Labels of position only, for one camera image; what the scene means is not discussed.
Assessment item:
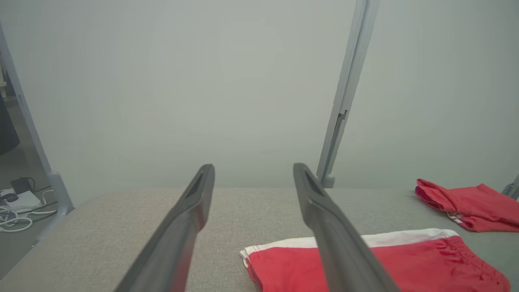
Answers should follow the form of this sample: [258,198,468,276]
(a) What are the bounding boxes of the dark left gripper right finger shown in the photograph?
[292,163,400,292]

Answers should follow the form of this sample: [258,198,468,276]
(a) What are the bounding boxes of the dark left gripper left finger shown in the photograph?
[114,163,216,292]

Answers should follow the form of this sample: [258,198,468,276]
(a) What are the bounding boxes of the red shorts with white stripe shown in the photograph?
[239,228,510,292]

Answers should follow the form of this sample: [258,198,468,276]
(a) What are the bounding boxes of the red basketball jersey number 23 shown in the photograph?
[414,178,519,233]

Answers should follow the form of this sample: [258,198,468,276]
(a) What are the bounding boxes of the white power strip with adapter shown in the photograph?
[0,189,43,210]

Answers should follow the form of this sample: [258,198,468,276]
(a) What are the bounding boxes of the black power adapter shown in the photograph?
[10,177,33,195]

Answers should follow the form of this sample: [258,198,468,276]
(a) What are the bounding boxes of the grey partition end post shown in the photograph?
[0,24,75,246]

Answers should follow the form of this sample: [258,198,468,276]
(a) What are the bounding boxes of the white coiled floor cable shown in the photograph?
[0,190,58,234]

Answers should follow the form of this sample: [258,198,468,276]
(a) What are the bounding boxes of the grey partition post double foot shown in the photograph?
[315,0,380,189]

